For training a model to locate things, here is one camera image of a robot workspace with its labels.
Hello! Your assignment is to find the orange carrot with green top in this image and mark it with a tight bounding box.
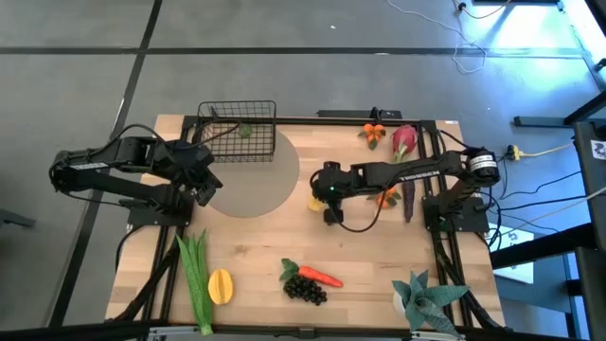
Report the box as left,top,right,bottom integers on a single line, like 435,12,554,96
278,258,345,289

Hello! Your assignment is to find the white paper sheet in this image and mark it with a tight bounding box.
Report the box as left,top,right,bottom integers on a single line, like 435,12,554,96
491,222,536,285

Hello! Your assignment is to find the black cable bundle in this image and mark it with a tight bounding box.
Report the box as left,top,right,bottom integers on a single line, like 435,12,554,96
113,239,184,323
435,236,506,331

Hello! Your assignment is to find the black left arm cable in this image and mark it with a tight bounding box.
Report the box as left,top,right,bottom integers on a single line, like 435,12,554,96
89,122,241,157

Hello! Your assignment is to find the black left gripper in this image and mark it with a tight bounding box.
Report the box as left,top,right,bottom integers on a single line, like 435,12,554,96
163,139,223,207

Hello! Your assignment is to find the black plug with cable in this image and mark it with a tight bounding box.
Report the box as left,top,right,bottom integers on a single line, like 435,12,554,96
454,0,512,20

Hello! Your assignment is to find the dark furniture foot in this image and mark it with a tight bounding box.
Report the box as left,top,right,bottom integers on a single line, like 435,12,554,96
0,207,37,228

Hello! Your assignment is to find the black desk beam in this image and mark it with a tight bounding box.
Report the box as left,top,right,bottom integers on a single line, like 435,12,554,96
490,222,606,271

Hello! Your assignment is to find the orange tangerine cluster with leaves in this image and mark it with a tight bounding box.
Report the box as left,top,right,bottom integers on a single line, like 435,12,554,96
358,122,387,152
366,187,402,209

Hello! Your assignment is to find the yellow starfruit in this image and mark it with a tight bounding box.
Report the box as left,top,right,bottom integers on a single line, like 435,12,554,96
207,268,235,306

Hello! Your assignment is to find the white floor cable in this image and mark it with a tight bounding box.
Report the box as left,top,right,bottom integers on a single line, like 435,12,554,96
386,0,489,76

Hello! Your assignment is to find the black base power cable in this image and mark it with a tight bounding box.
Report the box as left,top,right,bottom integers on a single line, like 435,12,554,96
115,225,143,274

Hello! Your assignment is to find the black wire basket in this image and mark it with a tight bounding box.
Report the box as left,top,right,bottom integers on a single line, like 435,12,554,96
196,99,278,164

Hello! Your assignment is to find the black floor cable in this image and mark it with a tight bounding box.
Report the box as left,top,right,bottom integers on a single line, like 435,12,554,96
496,169,583,200

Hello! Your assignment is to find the black equipment cart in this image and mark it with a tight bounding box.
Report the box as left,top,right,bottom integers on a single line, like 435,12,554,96
573,120,606,252

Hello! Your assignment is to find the pink dragon fruit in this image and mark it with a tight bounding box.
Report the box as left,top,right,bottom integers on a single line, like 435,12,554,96
391,124,419,164

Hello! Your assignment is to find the black stand leg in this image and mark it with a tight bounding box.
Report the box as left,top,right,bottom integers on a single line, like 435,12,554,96
513,89,606,128

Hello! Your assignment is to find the long purple eggplant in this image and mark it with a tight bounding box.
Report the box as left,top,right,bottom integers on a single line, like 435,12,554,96
401,179,417,224

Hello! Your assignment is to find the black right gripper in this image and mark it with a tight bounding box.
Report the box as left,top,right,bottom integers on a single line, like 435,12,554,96
310,161,356,226

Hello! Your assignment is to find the white thick cable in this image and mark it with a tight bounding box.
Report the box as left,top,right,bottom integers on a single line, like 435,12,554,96
501,186,606,238

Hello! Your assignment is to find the green romaine lettuce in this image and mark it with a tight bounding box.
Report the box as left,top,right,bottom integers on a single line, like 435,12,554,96
175,229,215,336

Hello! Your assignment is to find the black grape bunch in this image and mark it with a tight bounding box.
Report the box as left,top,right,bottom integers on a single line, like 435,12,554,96
282,273,329,307

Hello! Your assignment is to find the black table edge bar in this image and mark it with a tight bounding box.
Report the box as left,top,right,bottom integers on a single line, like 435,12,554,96
0,320,606,341

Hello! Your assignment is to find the yellow extension cord plug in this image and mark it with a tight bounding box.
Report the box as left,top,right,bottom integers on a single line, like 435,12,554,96
505,141,575,162

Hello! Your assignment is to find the round grey mat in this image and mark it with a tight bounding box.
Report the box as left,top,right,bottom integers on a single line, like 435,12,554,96
207,127,301,219

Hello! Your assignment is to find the potted teal succulent plant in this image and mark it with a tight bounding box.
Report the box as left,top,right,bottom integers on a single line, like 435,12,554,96
391,269,471,338

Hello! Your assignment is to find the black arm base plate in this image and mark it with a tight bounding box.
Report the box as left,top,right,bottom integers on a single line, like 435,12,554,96
422,193,490,233
126,188,196,227

